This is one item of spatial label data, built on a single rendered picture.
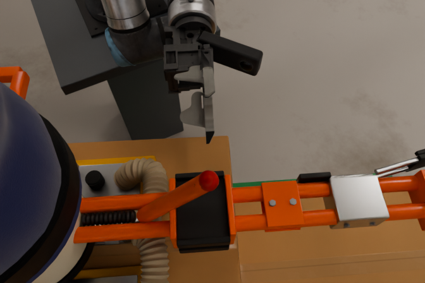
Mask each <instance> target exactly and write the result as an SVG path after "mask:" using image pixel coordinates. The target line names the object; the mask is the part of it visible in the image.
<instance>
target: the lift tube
mask: <svg viewBox="0 0 425 283"><path fill-rule="evenodd" d="M78 173H79V178H80V192H79V198H78V204H77V210H76V212H75V216H74V218H73V221H72V223H71V226H70V228H69V230H68V232H67V234H66V236H65V238H64V240H63V242H62V243H61V244H60V246H59V248H58V249H57V250H56V252H55V253H54V254H53V256H52V257H51V259H50V260H49V261H48V262H47V263H46V264H45V265H44V266H43V267H42V268H41V269H40V270H39V271H38V272H37V273H36V274H35V275H34V276H33V277H32V278H31V279H29V280H28V281H27V282H26V283H32V282H33V281H34V280H35V279H36V278H38V277H39V276H40V275H41V274H42V273H44V271H45V270H46V269H47V268H48V267H49V266H50V264H51V263H52V262H53V261H55V259H56V258H57V256H58V255H59V254H60V252H61V250H62V249H63V248H64V247H65V245H66V243H67V241H68V239H69V237H70V235H71V234H72V232H73V230H74V227H75V224H76V221H77V219H78V215H79V211H80V205H81V201H82V182H81V177H80V171H79V170H78ZM60 187H61V166H60V164H59V160H58V157H57V155H56V151H55V149H54V145H53V143H52V140H51V137H50V134H49V132H48V130H47V128H46V126H45V124H44V122H43V120H42V118H41V117H40V115H39V113H38V112H37V111H36V110H35V109H34V108H33V107H32V106H31V105H30V104H29V103H28V102H27V101H26V100H24V99H23V98H22V97H21V96H19V95H18V94H17V93H16V92H14V91H13V90H12V89H10V88H9V87H7V86H6V85H5V84H3V83H1V82H0V275H1V274H3V273H4V272H5V271H6V270H7V269H9V268H10V267H11V266H12V265H14V264H15V263H16V262H17V261H18V260H19V259H20V258H21V257H22V256H23V255H24V254H25V253H26V252H27V251H28V250H29V249H30V248H31V247H32V246H33V245H34V244H35V242H36V241H37V240H38V239H39V238H40V237H41V236H42V235H43V234H44V232H45V231H46V229H47V227H48V225H49V223H50V220H51V218H52V216H53V213H54V209H55V206H56V202H57V199H58V195H59V190H60Z"/></svg>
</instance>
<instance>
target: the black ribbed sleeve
mask: <svg viewBox="0 0 425 283"><path fill-rule="evenodd" d="M135 221H136V213H135V211H134V210H132V211H129V210H127V211H122V212H121V211H118V212H116V211H115V212H113V213H112V212H109V213H108V212H105V213H103V212H101V213H96V214H95V213H91V214H90V213H88V214H83V216H82V225H83V226H86V225H87V226H90V225H92V226H94V225H97V226H98V225H99V224H100V225H103V224H105V225H107V224H110V225H111V224H117V223H119V224H120V223H123V224H125V223H126V222H127V223H130V222H132V223H134V222H135Z"/></svg>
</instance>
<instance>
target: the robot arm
mask: <svg viewBox="0 0 425 283"><path fill-rule="evenodd" d="M145 2H146V0H85V4H86V7H87V9H88V11H89V13H90V14H91V15H92V16H93V17H94V18H95V19H97V20H99V21H103V22H107V23H108V26H109V27H107V29H105V36H106V40H107V43H108V47H109V49H110V51H111V54H112V56H113V59H114V60H115V62H116V64H117V65H118V66H121V67H125V66H136V64H140V63H146V62H149V61H154V60H157V59H162V58H163V60H164V77H165V80H166V81H167V82H168V94H170V93H181V92H182V91H190V90H194V89H200V88H201V87H202V91H203V93H202V92H194V93H193V94H192V97H191V106H190V107H189V108H188V109H185V110H184V111H182V112H181V113H180V120H181V122H183V123H185V124H190V125H194V126H200V127H203V128H205V129H206V144H209V143H210V142H211V140H212V138H213V135H214V118H213V98H212V94H213V93H215V85H214V62H216V63H219V64H222V65H224V66H227V67H229V68H233V69H235V70H238V71H241V72H243V73H247V74H249V75H252V76H255V75H257V73H258V71H259V69H260V67H261V61H262V56H263V52H262V51H260V50H258V49H255V48H253V47H249V46H247V45H243V44H241V43H238V42H235V41H232V40H229V39H226V38H224V37H220V36H218V35H215V32H216V29H217V24H216V14H215V8H214V0H168V15H167V16H163V17H158V18H152V19H151V18H150V15H149V12H148V10H147V7H146V4H145ZM178 81H179V83H178ZM201 96H203V105H204V108H202V101H201Z"/></svg>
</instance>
